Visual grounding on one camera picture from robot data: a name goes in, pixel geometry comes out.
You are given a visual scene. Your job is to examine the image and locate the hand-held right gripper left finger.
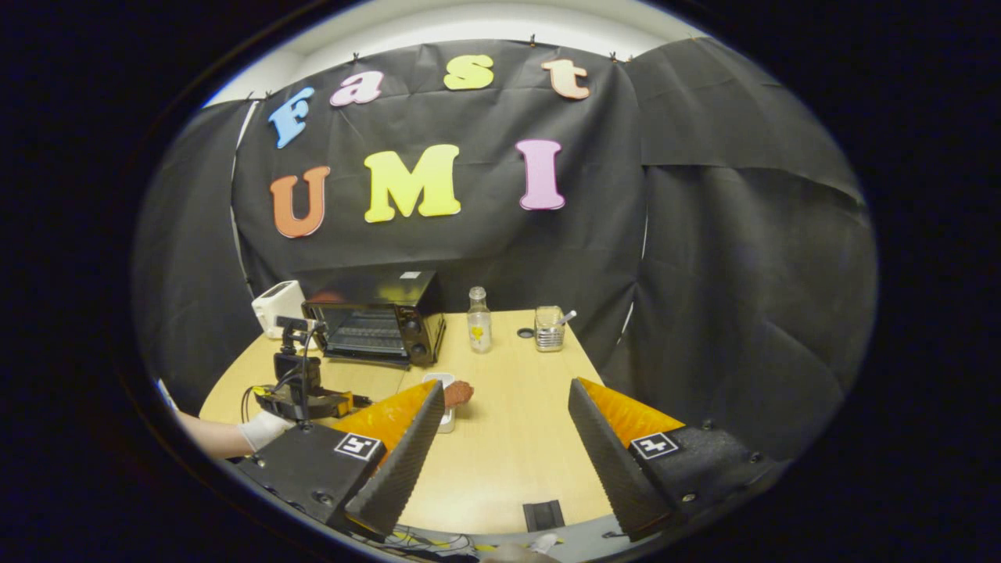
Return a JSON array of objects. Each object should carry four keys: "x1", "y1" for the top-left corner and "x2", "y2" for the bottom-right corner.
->
[{"x1": 233, "y1": 379, "x2": 448, "y2": 544}]

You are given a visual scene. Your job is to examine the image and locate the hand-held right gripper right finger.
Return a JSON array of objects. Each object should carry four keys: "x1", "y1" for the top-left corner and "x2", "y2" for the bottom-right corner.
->
[{"x1": 568, "y1": 378, "x2": 783, "y2": 542}]

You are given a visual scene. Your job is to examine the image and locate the black electric oven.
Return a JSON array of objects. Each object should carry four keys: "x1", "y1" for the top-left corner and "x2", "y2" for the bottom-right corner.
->
[{"x1": 301, "y1": 270, "x2": 448, "y2": 370}]

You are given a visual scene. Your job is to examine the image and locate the white plastic tray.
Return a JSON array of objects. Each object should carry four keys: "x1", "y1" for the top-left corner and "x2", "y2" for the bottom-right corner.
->
[{"x1": 422, "y1": 372, "x2": 457, "y2": 434}]

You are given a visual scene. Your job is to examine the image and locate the black table clamp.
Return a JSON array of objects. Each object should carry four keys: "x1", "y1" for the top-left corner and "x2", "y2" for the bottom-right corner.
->
[{"x1": 522, "y1": 500, "x2": 565, "y2": 533}]

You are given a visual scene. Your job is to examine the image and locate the white toaster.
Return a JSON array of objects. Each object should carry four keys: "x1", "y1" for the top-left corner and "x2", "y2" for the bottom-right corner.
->
[{"x1": 251, "y1": 280, "x2": 307, "y2": 339}]

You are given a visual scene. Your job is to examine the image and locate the clear bottle yellow label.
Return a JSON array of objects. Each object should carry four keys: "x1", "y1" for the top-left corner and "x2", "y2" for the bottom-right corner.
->
[{"x1": 467, "y1": 286, "x2": 493, "y2": 354}]

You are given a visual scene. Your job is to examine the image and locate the black cable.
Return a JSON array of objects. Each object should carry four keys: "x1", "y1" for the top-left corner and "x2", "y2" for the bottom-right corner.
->
[{"x1": 239, "y1": 382, "x2": 276, "y2": 425}]

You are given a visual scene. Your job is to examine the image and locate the bundle of cables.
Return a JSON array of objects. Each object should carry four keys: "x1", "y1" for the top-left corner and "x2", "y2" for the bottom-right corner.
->
[{"x1": 387, "y1": 525, "x2": 490, "y2": 558}]

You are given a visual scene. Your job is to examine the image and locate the metal wire basket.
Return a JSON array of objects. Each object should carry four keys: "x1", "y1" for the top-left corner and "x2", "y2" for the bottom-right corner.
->
[{"x1": 535, "y1": 306, "x2": 565, "y2": 353}]

